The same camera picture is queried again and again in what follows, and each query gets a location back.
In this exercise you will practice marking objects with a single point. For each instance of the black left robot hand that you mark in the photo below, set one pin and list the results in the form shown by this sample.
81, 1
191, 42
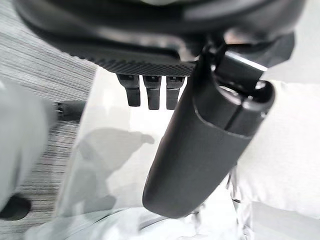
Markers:
200, 150

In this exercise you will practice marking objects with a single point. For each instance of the light grey garment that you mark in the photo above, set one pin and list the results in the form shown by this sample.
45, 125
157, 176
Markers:
212, 225

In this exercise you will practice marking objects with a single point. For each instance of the dark robot foot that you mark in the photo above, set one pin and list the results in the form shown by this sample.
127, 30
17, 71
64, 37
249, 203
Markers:
13, 207

